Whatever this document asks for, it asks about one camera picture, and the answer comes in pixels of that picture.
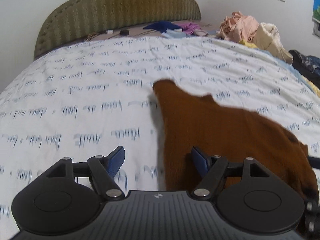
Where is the pink clothes pile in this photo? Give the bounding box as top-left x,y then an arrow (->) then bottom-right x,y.
216,11 -> 260,43

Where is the brown knit garment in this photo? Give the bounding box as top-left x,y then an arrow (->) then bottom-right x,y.
152,79 -> 320,205

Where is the purple cloth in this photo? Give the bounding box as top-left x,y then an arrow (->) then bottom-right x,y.
175,22 -> 201,35

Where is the light blue cloth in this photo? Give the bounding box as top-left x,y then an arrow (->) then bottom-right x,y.
161,28 -> 188,39

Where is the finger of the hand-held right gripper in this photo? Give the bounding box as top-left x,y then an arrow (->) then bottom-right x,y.
297,197 -> 320,240
308,156 -> 320,169

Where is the thin dark cable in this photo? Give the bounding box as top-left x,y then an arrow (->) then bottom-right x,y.
84,31 -> 108,41

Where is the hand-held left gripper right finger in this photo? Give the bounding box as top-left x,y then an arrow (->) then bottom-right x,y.
190,147 -> 270,201

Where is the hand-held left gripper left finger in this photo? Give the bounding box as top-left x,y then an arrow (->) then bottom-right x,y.
45,146 -> 126,201

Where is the light blue sheet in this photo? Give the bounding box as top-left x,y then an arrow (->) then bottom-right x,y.
260,49 -> 320,95

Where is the olive padded headboard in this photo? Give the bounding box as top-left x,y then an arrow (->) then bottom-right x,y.
34,0 -> 202,61

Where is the dark clothing pile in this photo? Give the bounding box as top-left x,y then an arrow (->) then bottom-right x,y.
288,50 -> 320,83

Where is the dark blue cloth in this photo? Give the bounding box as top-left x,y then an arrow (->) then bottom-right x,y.
143,21 -> 181,33

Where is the white printed blanket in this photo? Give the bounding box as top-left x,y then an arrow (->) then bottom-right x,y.
0,35 -> 320,240

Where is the wall poster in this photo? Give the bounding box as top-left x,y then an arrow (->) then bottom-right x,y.
312,0 -> 320,22

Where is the yellow cloth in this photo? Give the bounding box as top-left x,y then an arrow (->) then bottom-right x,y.
239,39 -> 258,49

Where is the cream puffy jacket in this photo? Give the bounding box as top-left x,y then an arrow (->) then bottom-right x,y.
252,22 -> 294,64

